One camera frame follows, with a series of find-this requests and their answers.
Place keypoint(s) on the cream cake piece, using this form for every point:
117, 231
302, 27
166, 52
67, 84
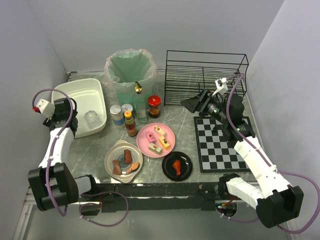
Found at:
159, 130

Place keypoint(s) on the yellow cake piece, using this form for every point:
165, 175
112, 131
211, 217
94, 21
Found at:
164, 142

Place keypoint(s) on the green white cake piece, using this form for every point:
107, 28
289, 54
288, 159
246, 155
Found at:
155, 148

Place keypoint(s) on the white plastic wash basin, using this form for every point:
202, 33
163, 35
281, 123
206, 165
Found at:
88, 94

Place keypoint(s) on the black small plate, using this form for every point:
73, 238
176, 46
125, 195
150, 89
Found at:
186, 166

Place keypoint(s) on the green bin with pink bag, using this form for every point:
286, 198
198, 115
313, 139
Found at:
126, 67

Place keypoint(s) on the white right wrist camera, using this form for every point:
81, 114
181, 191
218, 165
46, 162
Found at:
221, 86

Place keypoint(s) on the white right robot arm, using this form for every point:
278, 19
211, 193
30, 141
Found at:
275, 201

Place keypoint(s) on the clear wine glass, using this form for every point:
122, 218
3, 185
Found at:
92, 119

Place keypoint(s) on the silver lid spice jar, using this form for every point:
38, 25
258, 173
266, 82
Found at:
127, 108

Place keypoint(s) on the brown meat slice lower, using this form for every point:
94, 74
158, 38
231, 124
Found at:
117, 170

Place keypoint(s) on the white jar blue label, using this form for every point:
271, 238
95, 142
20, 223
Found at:
117, 116

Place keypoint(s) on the pink cake piece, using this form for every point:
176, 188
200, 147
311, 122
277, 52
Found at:
149, 136

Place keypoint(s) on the brown meat slice upper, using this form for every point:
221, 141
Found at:
127, 157

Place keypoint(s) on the black white chessboard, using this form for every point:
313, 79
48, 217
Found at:
215, 153

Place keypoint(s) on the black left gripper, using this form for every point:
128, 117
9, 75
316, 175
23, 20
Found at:
63, 106

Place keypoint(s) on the pink plate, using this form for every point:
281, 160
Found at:
143, 144

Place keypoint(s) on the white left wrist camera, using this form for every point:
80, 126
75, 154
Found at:
45, 108

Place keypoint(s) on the brown sauce bottle yellow cap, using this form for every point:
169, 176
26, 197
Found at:
130, 124

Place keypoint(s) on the orange salmon piece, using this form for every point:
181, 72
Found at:
134, 166

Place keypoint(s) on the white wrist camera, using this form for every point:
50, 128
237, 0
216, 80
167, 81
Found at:
221, 86
45, 108

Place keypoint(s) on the black wire dish rack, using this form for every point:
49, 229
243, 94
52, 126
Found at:
187, 73

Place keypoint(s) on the glass oil bottle gold spout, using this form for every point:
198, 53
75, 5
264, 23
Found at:
139, 104

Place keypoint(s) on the red lid sauce jar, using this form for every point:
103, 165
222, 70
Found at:
154, 103

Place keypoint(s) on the brown meat slice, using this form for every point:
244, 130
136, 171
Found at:
127, 157
117, 170

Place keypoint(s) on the beige bowl with handles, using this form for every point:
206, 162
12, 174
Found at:
117, 153

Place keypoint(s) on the red fried chicken drumstick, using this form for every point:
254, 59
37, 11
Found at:
177, 167

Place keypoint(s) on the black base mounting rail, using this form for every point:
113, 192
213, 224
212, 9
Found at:
157, 196

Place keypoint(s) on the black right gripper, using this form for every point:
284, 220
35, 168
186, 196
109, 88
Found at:
203, 102

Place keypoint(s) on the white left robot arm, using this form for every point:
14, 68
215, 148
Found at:
52, 183

